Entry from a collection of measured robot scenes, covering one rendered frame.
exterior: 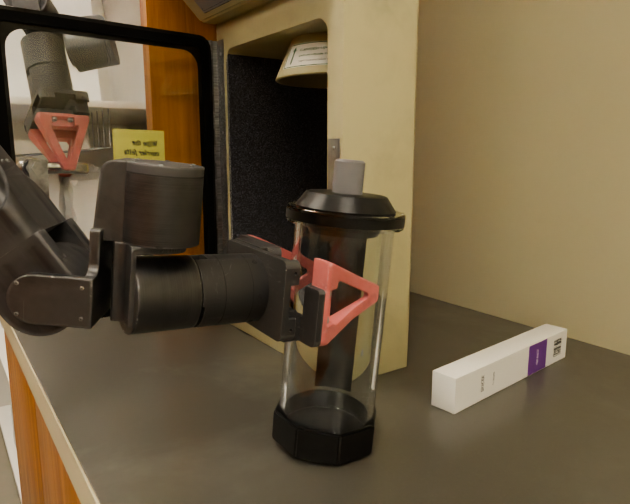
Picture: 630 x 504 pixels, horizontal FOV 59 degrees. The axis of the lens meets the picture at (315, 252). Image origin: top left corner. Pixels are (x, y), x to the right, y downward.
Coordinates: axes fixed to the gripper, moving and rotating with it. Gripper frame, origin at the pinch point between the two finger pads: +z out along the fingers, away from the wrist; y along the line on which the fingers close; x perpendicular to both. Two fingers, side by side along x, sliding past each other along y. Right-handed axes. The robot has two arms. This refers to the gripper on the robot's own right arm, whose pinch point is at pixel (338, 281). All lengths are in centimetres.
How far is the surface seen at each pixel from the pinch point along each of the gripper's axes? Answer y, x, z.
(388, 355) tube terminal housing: 9.4, 12.9, 16.9
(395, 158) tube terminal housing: 10.5, -11.9, 15.2
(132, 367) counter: 29.8, 18.3, -9.4
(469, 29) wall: 31, -36, 48
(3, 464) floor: 190, 120, -8
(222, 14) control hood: 36.6, -29.7, 3.5
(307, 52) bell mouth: 22.2, -24.1, 8.9
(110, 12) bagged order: 151, -50, 18
